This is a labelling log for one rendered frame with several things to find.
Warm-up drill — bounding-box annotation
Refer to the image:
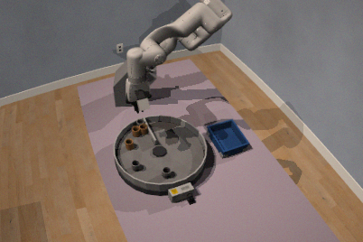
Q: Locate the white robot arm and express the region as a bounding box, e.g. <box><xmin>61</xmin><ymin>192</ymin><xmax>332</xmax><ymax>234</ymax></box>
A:
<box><xmin>126</xmin><ymin>0</ymin><xmax>232</xmax><ymax>111</ymax></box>

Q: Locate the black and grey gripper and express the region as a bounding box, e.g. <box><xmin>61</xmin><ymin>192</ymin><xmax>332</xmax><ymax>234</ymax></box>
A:
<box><xmin>126</xmin><ymin>78</ymin><xmax>152</xmax><ymax>114</ymax></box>

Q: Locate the grey metal bushing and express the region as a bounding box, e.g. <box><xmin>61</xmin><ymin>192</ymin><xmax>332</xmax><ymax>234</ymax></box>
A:
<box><xmin>136</xmin><ymin>118</ymin><xmax>144</xmax><ymax>126</ymax></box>
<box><xmin>131</xmin><ymin>160</ymin><xmax>141</xmax><ymax>172</ymax></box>
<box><xmin>162</xmin><ymin>167</ymin><xmax>172</xmax><ymax>179</ymax></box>

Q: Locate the bronze bushing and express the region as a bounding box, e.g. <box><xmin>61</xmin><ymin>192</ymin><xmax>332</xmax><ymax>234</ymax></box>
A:
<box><xmin>132</xmin><ymin>126</ymin><xmax>140</xmax><ymax>137</ymax></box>
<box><xmin>139</xmin><ymin>124</ymin><xmax>147</xmax><ymax>135</ymax></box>
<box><xmin>125</xmin><ymin>138</ymin><xmax>134</xmax><ymax>150</ymax></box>

